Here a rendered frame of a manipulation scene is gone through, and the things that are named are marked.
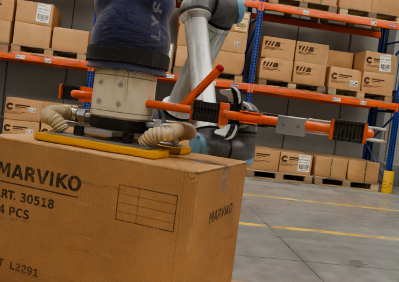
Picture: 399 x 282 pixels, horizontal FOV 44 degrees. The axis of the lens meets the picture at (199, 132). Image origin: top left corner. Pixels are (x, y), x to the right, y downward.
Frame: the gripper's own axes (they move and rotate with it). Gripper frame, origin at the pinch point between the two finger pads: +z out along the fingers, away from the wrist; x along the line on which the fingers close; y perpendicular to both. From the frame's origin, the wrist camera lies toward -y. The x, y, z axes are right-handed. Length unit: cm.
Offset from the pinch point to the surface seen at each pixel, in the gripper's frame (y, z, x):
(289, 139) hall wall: 76, -880, -37
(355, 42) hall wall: -25, -922, 175
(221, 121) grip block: -1.8, 17.5, -2.3
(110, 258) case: 16, 35, -37
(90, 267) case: 21, 34, -40
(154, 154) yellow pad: 10.8, 28.3, -12.1
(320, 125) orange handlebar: -26.1, 16.9, -0.2
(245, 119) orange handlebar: -7.8, 16.9, -0.9
